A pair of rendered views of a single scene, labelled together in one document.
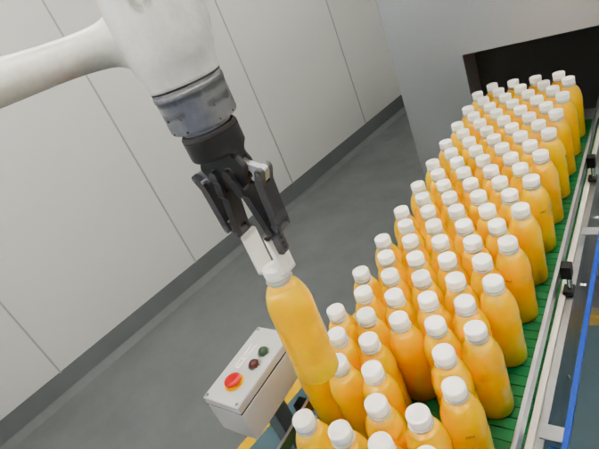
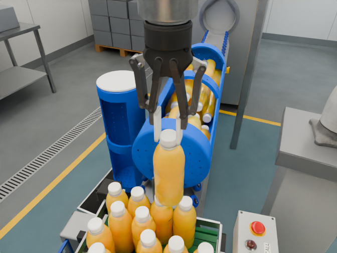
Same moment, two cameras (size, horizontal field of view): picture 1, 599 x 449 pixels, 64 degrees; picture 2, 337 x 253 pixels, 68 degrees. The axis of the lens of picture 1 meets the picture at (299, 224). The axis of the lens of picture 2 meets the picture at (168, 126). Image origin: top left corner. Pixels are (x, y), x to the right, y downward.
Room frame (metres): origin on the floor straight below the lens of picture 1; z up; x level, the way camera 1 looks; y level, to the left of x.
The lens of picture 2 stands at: (0.96, -0.15, 1.72)
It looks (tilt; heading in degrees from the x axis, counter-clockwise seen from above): 36 degrees down; 150
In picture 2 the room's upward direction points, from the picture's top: straight up
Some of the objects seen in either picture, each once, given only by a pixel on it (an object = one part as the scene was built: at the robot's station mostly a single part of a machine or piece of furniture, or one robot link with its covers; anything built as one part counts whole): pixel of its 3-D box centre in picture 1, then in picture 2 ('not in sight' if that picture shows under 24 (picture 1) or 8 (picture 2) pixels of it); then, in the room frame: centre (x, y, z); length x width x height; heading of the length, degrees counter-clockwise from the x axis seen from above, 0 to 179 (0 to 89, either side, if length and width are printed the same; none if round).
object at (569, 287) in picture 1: (567, 278); not in sight; (0.81, -0.51, 0.94); 0.03 x 0.02 x 0.08; 136
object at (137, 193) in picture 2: (381, 447); (137, 194); (0.48, 0.02, 1.10); 0.04 x 0.04 x 0.02
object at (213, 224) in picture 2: not in sight; (160, 213); (0.49, 0.09, 0.96); 0.40 x 0.01 x 0.03; 46
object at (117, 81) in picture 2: not in sight; (119, 80); (-0.40, 0.30, 1.03); 0.28 x 0.28 x 0.01
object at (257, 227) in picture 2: (233, 380); (258, 228); (0.75, 0.25, 1.11); 0.04 x 0.04 x 0.01
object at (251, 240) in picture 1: (257, 250); (179, 127); (0.62, 0.07, 1.42); 0.03 x 0.01 x 0.07; 136
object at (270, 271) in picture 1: (276, 273); (168, 139); (0.61, 0.06, 1.38); 0.04 x 0.04 x 0.02
